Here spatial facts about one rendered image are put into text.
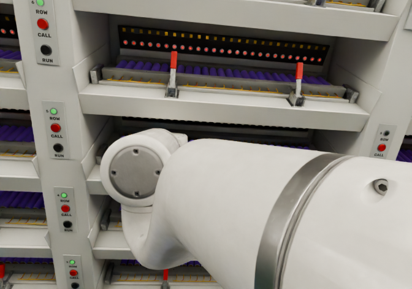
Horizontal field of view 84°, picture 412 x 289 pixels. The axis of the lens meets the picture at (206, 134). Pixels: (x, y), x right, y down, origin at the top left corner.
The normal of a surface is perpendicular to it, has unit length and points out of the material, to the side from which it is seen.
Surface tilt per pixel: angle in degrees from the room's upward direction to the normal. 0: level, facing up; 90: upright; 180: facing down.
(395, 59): 90
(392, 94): 90
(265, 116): 106
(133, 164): 76
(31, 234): 16
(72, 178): 90
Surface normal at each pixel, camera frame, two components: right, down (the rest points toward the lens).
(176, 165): -0.69, -0.57
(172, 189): -0.80, -0.31
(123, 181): 0.04, 0.09
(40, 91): 0.06, 0.31
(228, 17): 0.03, 0.56
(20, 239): 0.10, -0.82
